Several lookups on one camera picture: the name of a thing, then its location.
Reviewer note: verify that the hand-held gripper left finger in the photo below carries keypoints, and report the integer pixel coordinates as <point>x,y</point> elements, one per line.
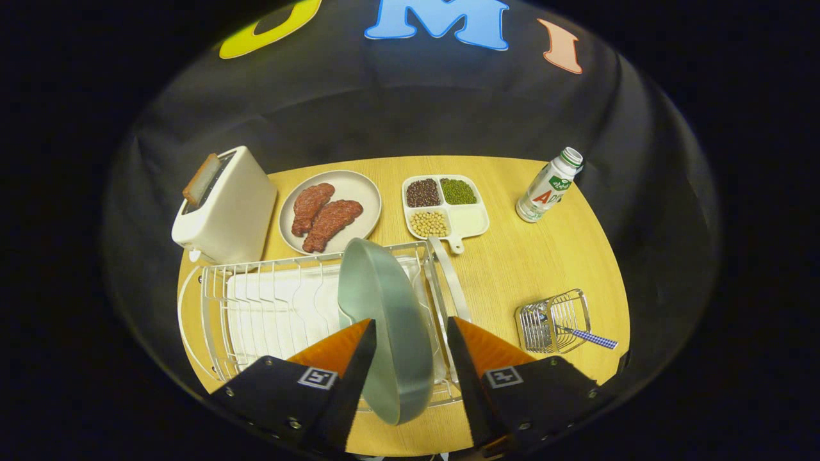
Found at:
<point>355,390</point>

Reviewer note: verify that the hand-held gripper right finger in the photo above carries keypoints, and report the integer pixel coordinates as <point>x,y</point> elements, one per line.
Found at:
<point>471,390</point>

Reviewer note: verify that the pale green plate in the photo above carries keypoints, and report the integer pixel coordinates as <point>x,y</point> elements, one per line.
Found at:
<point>397,320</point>

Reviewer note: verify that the beige round plate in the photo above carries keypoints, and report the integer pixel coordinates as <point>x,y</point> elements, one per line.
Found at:
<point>359,189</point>

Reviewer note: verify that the white drip tray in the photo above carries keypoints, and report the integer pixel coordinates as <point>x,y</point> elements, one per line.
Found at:
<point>288,307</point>

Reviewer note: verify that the white divided tray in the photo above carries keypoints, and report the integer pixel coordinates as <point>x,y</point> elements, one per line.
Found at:
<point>471,221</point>

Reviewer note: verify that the brown meat patty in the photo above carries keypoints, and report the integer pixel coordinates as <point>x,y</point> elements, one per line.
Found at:
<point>311,205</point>
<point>333,221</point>

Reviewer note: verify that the pile of yellow soybeans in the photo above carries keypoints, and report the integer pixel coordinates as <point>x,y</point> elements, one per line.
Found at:
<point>428,223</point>

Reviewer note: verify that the pile of green beans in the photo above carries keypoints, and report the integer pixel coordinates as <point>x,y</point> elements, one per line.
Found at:
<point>458,191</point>

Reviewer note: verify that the pile of dark red beans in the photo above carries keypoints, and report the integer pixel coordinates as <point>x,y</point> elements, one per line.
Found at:
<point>423,193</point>

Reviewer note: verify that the white drink bottle green cap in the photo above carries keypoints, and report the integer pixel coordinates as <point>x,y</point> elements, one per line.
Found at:
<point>544,192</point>

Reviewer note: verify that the white toaster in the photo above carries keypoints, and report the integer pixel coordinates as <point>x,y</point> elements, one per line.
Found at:
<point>230,211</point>

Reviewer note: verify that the toast slice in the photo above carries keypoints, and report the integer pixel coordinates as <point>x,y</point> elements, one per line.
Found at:
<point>200,180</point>

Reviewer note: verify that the black backdrop cloth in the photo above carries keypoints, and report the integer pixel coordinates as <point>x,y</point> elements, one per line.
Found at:
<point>384,109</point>

